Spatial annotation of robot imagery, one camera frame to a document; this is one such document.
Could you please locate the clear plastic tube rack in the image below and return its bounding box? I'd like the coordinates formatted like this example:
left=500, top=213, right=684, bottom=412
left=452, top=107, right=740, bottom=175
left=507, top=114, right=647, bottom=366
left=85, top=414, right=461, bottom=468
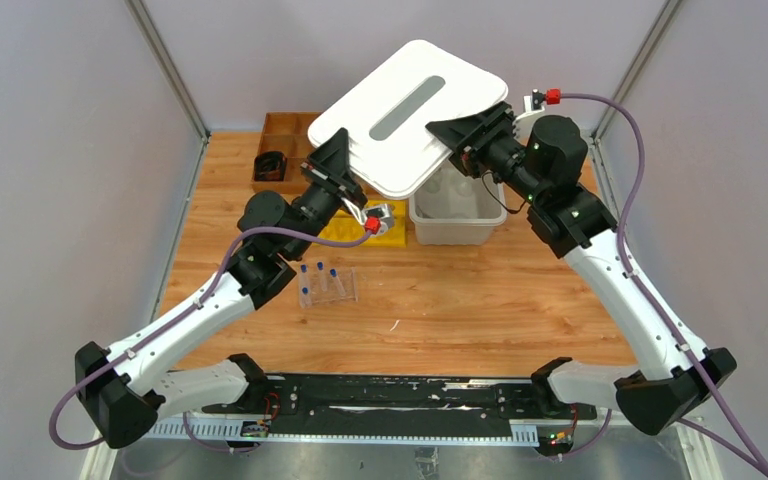
left=298, top=266, right=359, bottom=309

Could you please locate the white plastic bin lid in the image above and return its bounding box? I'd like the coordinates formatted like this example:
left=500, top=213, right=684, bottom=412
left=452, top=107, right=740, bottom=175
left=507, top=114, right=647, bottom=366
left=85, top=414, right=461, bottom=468
left=307, top=39, right=508, bottom=200

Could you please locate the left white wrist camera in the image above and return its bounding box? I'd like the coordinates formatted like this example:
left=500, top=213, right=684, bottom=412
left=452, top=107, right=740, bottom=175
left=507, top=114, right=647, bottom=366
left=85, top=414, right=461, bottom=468
left=347, top=202, right=396, bottom=236

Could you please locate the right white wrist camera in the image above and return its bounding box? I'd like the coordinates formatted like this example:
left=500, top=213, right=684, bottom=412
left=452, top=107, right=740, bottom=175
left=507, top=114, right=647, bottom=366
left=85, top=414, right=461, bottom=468
left=513, top=90, right=546, bottom=143

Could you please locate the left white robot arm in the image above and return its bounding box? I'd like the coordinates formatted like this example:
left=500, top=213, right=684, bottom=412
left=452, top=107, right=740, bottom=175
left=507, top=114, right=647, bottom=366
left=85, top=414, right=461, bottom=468
left=57, top=128, right=367, bottom=449

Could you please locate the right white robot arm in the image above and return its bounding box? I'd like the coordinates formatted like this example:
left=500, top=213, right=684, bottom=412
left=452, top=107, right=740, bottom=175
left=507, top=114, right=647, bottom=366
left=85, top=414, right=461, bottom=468
left=426, top=102, right=736, bottom=435

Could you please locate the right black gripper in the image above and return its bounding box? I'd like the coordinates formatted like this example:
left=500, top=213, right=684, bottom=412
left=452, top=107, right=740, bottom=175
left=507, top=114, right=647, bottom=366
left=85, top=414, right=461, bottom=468
left=426, top=101, right=545, bottom=205

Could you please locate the wooden compartment tray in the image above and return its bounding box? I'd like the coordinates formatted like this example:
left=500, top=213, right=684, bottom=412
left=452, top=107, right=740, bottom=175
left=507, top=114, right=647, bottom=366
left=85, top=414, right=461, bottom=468
left=250, top=112, right=321, bottom=196

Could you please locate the yellow test tube rack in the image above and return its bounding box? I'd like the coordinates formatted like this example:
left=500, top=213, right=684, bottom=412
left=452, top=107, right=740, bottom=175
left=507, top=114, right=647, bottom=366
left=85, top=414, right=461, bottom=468
left=319, top=204, right=408, bottom=248

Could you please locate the beige plastic bin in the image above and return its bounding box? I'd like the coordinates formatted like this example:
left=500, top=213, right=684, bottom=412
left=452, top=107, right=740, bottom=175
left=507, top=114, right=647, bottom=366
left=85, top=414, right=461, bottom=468
left=409, top=163, right=508, bottom=245

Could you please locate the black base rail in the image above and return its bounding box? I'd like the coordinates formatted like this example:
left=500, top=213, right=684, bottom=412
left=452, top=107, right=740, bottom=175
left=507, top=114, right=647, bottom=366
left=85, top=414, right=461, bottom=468
left=204, top=373, right=597, bottom=441

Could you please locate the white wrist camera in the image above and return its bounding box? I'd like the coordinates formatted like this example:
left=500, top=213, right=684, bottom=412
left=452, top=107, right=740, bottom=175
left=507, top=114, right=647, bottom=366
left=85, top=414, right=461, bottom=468
left=347, top=202, right=396, bottom=236
left=513, top=90, right=546, bottom=143

